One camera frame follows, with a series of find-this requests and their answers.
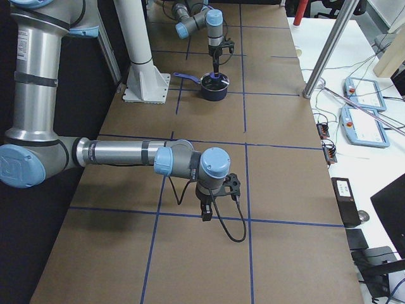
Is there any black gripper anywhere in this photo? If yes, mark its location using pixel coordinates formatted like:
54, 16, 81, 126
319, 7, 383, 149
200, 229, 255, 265
195, 187, 212, 222
208, 44, 222, 78

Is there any glass pot lid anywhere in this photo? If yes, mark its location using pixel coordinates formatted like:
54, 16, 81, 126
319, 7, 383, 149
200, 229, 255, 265
201, 72, 230, 91

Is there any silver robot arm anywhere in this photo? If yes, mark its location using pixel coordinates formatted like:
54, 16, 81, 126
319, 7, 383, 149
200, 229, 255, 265
171, 1, 225, 79
1, 1, 240, 221

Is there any dark blue saucepan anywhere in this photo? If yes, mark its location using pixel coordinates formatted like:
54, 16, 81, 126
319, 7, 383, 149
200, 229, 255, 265
173, 72, 230, 101

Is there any white support pole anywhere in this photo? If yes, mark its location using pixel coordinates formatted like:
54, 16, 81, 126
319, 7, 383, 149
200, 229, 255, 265
114, 0, 152, 65

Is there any red cylinder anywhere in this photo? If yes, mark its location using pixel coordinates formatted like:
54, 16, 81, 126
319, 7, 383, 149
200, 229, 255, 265
293, 0, 309, 27

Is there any far orange black connector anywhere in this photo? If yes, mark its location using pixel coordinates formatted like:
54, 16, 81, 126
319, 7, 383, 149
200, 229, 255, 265
316, 122, 330, 139

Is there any orange black connector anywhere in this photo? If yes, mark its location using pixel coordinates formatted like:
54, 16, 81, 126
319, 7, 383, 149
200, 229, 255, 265
321, 141, 337, 165
316, 122, 330, 139

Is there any black box with label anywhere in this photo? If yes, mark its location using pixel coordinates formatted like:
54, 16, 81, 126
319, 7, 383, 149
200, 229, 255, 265
331, 177, 361, 228

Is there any near orange black connector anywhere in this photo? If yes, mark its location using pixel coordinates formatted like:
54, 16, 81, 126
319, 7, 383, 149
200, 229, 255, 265
321, 141, 337, 165

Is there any far blue teach pendant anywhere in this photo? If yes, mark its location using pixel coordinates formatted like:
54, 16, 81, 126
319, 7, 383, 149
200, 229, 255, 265
344, 77, 387, 112

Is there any blue teach pendant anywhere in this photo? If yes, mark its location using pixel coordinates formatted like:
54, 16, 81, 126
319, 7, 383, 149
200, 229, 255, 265
340, 105, 390, 148
344, 77, 387, 112

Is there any near blue teach pendant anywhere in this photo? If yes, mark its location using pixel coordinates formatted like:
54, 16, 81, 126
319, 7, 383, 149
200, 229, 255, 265
340, 105, 390, 148

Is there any black monitor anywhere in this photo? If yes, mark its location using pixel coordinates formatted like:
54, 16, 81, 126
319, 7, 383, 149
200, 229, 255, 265
371, 174, 405, 258

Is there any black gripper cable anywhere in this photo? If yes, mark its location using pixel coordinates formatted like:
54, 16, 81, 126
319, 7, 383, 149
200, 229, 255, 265
169, 175, 247, 243

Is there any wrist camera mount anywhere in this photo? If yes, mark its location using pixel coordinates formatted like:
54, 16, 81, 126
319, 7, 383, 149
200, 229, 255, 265
221, 173, 240, 202
221, 38, 235, 54

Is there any white pole base bracket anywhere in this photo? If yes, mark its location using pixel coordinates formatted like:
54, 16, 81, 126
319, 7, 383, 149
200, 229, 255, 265
123, 63, 171, 104

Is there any aluminium frame post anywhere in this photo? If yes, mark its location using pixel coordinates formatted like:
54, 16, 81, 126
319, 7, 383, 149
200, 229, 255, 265
302, 1, 359, 99

